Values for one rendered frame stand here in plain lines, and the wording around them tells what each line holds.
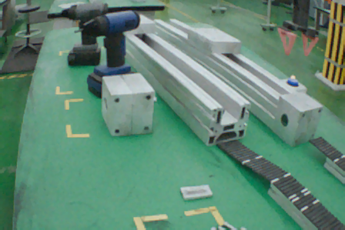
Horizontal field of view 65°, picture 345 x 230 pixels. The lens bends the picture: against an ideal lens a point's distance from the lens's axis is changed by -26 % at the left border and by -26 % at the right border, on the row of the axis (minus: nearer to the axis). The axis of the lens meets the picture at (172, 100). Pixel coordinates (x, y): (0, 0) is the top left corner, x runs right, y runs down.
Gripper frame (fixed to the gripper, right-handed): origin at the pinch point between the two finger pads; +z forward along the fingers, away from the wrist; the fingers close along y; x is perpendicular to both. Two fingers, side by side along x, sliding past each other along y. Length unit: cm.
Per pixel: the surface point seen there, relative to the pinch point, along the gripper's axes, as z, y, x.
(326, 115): 16.1, -8.6, 12.6
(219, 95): 9.3, 29.8, 3.7
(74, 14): -3, 57, -43
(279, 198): 15, 34, 36
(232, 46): 5.3, 11.4, -19.8
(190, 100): 9.9, 37.0, 3.5
